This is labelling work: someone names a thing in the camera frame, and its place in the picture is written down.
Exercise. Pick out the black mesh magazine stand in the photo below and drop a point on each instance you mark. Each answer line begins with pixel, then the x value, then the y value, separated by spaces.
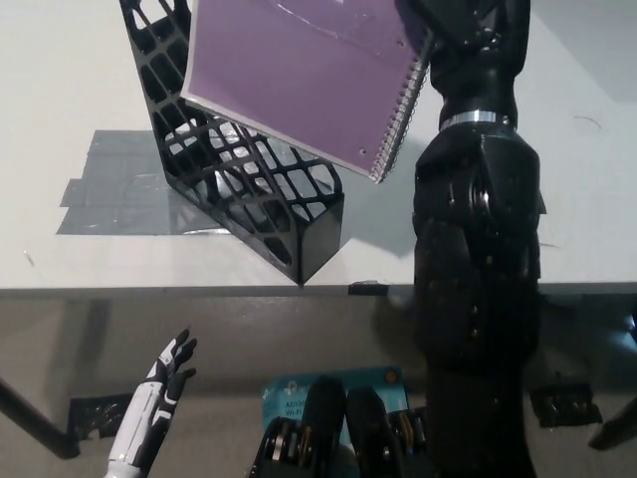
pixel 323 239

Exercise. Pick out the black table leg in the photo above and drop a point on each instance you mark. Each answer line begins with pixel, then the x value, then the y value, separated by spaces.
pixel 617 428
pixel 45 433

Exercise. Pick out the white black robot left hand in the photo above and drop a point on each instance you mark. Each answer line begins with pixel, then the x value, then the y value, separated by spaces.
pixel 156 393

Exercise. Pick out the purple spiral notebook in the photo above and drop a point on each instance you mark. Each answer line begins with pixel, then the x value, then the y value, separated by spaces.
pixel 298 84

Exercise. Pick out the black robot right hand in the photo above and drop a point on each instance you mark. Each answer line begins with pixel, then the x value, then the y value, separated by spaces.
pixel 473 40

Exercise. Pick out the grey tape patch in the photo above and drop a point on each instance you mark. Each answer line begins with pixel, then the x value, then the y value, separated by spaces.
pixel 109 169

